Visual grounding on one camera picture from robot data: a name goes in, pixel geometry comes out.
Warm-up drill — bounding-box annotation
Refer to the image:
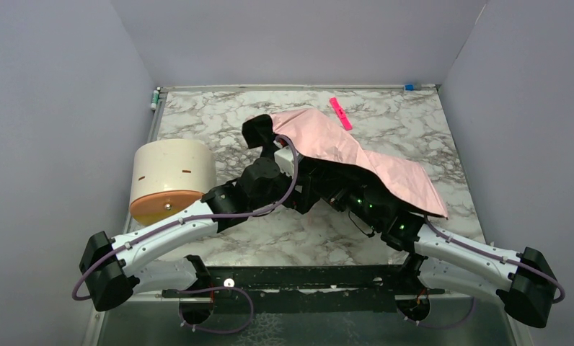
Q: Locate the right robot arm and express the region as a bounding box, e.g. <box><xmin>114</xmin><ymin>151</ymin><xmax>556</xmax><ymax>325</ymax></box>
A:
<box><xmin>316</xmin><ymin>179</ymin><xmax>565</xmax><ymax>328</ymax></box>

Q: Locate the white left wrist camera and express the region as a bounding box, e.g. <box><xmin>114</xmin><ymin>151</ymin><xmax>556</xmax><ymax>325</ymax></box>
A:
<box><xmin>273</xmin><ymin>146</ymin><xmax>299</xmax><ymax>177</ymax></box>

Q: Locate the pink highlighter marker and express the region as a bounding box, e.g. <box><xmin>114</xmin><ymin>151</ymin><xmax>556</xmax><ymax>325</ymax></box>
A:
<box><xmin>329</xmin><ymin>97</ymin><xmax>353</xmax><ymax>131</ymax></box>

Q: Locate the cream cylindrical umbrella bin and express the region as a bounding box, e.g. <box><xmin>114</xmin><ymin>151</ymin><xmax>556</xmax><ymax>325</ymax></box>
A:
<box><xmin>129</xmin><ymin>138</ymin><xmax>216</xmax><ymax>226</ymax></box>

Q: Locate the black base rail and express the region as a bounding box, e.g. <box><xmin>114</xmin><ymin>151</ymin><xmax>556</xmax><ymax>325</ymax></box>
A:
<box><xmin>161</xmin><ymin>265</ymin><xmax>423</xmax><ymax>314</ymax></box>

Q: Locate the green white marker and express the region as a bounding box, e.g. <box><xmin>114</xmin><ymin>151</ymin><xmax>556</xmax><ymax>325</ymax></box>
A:
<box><xmin>150</xmin><ymin>89</ymin><xmax>159</xmax><ymax>111</ymax></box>

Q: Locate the pink folding umbrella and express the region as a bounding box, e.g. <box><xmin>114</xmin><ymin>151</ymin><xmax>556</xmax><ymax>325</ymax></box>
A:
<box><xmin>242</xmin><ymin>108</ymin><xmax>449</xmax><ymax>218</ymax></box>

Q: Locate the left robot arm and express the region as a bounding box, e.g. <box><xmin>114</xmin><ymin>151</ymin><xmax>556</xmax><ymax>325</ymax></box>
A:
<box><xmin>72</xmin><ymin>156</ymin><xmax>344</xmax><ymax>311</ymax></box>

